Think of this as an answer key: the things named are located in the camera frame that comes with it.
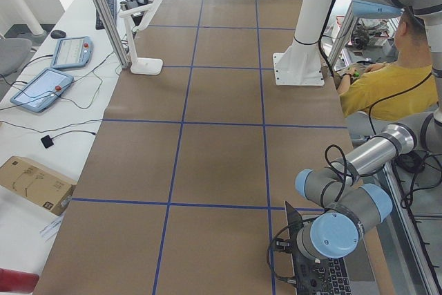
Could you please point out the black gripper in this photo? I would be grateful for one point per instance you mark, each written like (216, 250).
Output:
(322, 273)

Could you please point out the grey laptop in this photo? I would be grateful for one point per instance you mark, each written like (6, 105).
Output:
(337, 270)

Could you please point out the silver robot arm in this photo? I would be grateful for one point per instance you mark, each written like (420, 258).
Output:
(350, 211)

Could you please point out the black computer mouse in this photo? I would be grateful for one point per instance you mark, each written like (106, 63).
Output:
(58, 34)

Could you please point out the person in yellow shirt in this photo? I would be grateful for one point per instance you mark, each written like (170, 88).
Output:
(395, 90)

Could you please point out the brown cardboard box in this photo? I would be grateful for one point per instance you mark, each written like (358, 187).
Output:
(37, 183)

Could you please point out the small black square device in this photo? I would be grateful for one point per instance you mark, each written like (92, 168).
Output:
(47, 141)

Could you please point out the red cylinder object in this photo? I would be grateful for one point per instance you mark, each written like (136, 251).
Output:
(18, 282)

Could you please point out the near blue teach pendant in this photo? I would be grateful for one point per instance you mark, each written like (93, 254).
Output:
(43, 90)

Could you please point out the blue teach pendant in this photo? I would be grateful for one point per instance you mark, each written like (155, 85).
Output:
(43, 90)
(72, 53)

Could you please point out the far blue teach pendant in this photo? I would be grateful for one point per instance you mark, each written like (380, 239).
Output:
(72, 53)

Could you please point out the aluminium frame post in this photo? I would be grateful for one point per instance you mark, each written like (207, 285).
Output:
(111, 31)

